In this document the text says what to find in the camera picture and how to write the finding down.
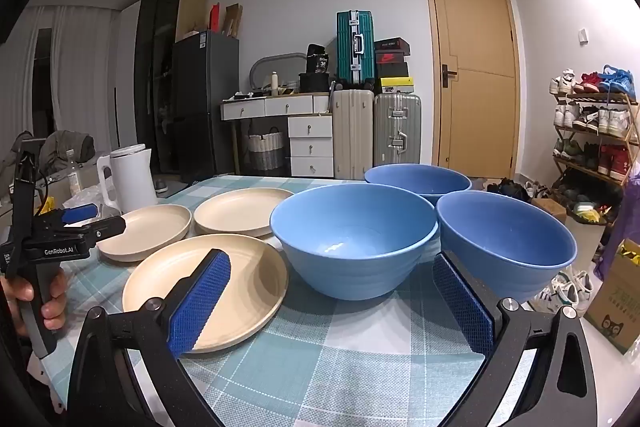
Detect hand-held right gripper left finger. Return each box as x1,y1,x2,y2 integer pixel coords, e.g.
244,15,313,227
67,248,233,427

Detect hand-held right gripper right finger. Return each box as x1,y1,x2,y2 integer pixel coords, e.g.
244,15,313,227
431,249,598,427

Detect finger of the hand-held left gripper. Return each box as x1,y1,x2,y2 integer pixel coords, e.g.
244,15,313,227
75,215,127,244
37,203,101,233

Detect cream plate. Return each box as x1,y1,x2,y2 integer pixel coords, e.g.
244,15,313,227
97,204,193,264
122,237,289,353

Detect blue bowl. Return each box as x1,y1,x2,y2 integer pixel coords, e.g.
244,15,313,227
364,164,472,208
270,184,440,300
436,191,577,303

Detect stack of beige plates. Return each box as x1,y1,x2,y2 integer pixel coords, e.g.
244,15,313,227
194,188,296,239

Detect person's left hand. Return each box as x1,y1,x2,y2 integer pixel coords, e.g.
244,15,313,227
0,267,68,339

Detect clear plastic bag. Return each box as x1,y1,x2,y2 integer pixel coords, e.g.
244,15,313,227
67,184,106,212

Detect clear plastic bottle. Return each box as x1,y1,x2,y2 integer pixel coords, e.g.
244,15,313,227
65,149,84,198

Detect white electric kettle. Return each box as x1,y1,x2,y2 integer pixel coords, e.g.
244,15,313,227
96,146,160,215

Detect grey jacket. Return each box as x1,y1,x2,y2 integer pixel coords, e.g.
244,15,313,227
39,130,97,170

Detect brown cardboard box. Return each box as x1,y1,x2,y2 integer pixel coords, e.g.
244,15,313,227
532,198,568,224

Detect teal checked tablecloth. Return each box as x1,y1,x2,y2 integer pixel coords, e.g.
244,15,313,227
50,174,551,427

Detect white curtain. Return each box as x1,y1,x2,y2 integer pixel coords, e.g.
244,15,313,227
22,4,121,152

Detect tall dark cabinet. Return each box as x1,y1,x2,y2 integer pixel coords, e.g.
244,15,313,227
135,0,208,175

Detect cat print cardboard box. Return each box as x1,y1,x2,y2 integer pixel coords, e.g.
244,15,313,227
585,239,640,355

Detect black refrigerator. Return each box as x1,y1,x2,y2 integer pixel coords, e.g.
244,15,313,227
172,31,240,184

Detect woven laundry basket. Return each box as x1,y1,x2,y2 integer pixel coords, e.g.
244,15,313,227
245,127,286,172

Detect purple rolled mat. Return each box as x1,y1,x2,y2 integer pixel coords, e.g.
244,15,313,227
595,172,640,283

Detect white desk with drawers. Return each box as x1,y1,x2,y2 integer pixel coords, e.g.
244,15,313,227
221,93,335,180

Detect silver suitcase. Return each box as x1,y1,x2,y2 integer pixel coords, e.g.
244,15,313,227
374,93,422,168

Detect beige suitcase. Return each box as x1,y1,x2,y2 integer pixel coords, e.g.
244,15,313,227
332,89,375,180

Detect grey arched mirror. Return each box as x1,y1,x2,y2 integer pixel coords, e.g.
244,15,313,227
250,53,307,95

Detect yellow and black box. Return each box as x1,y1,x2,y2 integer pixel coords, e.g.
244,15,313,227
380,77,415,95

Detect flat cardboard piece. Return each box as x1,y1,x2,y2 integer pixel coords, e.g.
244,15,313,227
222,4,244,38

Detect wooden door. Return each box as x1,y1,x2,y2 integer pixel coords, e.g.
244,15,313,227
423,0,523,180

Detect rows of assorted shoes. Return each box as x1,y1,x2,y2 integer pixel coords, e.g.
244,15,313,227
550,64,638,208

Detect black bag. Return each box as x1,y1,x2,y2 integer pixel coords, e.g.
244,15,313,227
299,73,333,94

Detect plain black box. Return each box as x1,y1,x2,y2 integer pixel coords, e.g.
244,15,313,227
376,62,408,80

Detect wooden shoe rack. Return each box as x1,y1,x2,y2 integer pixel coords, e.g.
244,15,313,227
551,89,640,228

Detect black printed pouch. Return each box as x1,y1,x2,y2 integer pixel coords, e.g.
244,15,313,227
306,44,329,75

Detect teal suitcase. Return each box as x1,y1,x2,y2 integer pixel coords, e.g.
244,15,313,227
336,11,375,86

